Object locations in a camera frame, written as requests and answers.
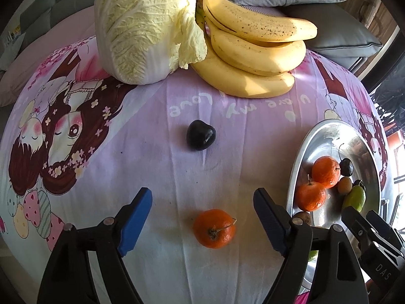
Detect silver metal plate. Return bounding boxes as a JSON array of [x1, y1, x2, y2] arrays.
[[286, 119, 382, 289]]

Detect dark heart-shaped plum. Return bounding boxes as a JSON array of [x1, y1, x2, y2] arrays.
[[186, 120, 217, 151]]

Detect pale pink cushion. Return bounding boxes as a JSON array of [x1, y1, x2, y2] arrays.
[[0, 22, 97, 108]]

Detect brown kiwi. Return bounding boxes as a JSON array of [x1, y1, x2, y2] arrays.
[[292, 212, 312, 227]]

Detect printed cartoon blanket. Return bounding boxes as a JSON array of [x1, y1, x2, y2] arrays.
[[0, 35, 396, 304]]

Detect small green mango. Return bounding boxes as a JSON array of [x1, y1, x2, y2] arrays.
[[342, 185, 367, 213]]

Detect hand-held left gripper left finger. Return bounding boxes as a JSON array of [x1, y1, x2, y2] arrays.
[[37, 187, 153, 304]]

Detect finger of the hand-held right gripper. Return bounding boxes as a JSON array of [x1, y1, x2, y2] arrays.
[[366, 210, 405, 255], [341, 206, 375, 254]]

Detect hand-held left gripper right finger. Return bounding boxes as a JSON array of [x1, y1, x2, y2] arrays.
[[253, 187, 370, 304]]

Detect grey sofa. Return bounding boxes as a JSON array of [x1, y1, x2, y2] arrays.
[[0, 0, 102, 70]]

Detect small brown longan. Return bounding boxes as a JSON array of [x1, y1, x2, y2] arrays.
[[337, 177, 352, 195]]

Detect spotted yellow banana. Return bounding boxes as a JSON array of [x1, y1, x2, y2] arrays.
[[198, 0, 318, 42]]

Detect striped grey cushion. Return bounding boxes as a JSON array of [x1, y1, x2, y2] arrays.
[[236, 3, 287, 18]]

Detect orange mandarin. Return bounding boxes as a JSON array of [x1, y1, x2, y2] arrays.
[[312, 156, 341, 189], [296, 174, 327, 212], [193, 209, 237, 248]]

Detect napa cabbage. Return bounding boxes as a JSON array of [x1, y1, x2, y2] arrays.
[[94, 0, 208, 85]]

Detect dark cherry with stem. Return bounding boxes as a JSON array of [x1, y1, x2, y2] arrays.
[[338, 143, 354, 177]]

